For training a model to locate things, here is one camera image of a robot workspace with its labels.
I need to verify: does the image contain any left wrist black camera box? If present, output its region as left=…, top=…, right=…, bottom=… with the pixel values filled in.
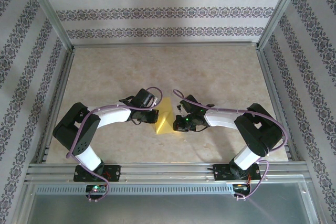
left=130, top=88, right=156, bottom=110

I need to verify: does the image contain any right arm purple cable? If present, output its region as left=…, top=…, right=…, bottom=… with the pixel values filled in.
left=172, top=89, right=289, bottom=200

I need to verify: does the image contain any aluminium table edge rail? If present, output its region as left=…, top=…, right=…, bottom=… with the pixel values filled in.
left=34, top=47, right=76, bottom=164
left=256, top=47, right=300, bottom=162
left=71, top=41, right=260, bottom=49

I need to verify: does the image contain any shiny metal sheet panel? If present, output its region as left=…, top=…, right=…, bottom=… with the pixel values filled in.
left=25, top=182, right=322, bottom=224

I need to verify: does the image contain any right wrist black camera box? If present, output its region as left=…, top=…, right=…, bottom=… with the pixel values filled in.
left=180, top=93, right=202, bottom=112

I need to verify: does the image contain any long aluminium mounting rail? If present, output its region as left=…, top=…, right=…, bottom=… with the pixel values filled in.
left=25, top=162, right=312, bottom=183

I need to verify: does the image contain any grey slotted cable duct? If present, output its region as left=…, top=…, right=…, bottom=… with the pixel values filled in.
left=35, top=183, right=235, bottom=196

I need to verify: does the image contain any yellow square paper sheet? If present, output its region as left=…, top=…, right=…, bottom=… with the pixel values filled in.
left=154, top=97, right=176, bottom=134

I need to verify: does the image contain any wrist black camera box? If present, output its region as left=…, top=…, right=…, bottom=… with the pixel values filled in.
left=130, top=88, right=156, bottom=110
left=180, top=93, right=202, bottom=112

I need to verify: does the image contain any aluminium frame post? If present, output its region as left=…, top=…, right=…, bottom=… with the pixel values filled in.
left=22, top=0, right=75, bottom=49
left=258, top=0, right=308, bottom=49

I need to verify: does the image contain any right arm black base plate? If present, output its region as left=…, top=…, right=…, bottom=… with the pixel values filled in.
left=213, top=163, right=261, bottom=182

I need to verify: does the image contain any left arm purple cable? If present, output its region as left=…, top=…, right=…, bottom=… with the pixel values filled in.
left=64, top=86, right=165, bottom=202

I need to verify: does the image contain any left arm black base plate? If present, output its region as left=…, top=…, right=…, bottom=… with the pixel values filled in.
left=73, top=165, right=122, bottom=183

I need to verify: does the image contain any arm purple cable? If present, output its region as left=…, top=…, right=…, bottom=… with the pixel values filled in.
left=172, top=89, right=289, bottom=200
left=64, top=86, right=165, bottom=202

